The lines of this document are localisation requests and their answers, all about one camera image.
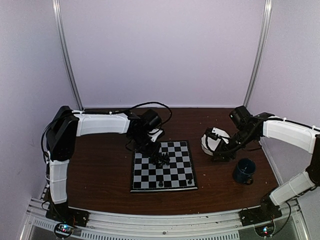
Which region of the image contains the black chess king piece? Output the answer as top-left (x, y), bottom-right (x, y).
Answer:
top-left (158, 179), bottom-right (164, 188)

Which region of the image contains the left aluminium frame post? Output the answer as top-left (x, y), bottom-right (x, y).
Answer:
top-left (52, 0), bottom-right (84, 110)

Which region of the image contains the white scalloped bowl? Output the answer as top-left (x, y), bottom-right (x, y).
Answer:
top-left (200, 132), bottom-right (227, 156)

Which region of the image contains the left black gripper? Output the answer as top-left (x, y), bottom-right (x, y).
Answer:
top-left (131, 131), bottom-right (161, 160)

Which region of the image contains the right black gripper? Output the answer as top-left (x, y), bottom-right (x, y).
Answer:
top-left (211, 128), bottom-right (258, 162)

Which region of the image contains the black grey chessboard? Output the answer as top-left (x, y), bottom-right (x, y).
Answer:
top-left (130, 140), bottom-right (198, 193)

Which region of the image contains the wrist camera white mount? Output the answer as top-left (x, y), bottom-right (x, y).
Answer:
top-left (147, 128), bottom-right (165, 143)
top-left (204, 127), bottom-right (230, 144)

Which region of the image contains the dark blue mug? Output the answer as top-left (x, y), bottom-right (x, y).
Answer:
top-left (232, 158), bottom-right (256, 186)

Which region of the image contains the aluminium front rail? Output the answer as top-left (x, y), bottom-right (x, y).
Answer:
top-left (19, 192), bottom-right (311, 240)

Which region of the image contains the pile of black chess pieces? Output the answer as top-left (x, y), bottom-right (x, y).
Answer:
top-left (149, 152), bottom-right (170, 168)

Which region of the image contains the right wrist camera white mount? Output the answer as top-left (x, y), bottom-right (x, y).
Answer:
top-left (204, 127), bottom-right (230, 144)

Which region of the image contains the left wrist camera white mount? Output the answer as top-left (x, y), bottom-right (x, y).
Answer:
top-left (147, 128), bottom-right (165, 143)

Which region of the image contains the right aluminium frame post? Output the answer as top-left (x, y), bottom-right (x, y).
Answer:
top-left (243, 0), bottom-right (273, 107)

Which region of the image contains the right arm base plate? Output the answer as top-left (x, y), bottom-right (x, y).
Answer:
top-left (238, 206), bottom-right (283, 227)

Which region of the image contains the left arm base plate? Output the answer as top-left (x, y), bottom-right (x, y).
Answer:
top-left (45, 208), bottom-right (90, 227)

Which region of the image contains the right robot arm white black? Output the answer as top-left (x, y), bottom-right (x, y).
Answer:
top-left (201, 105), bottom-right (320, 221)

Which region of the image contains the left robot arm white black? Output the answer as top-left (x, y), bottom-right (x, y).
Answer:
top-left (41, 105), bottom-right (167, 222)

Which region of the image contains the aluminium frame post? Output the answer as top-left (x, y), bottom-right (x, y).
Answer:
top-left (243, 0), bottom-right (273, 107)
top-left (52, 0), bottom-right (84, 110)

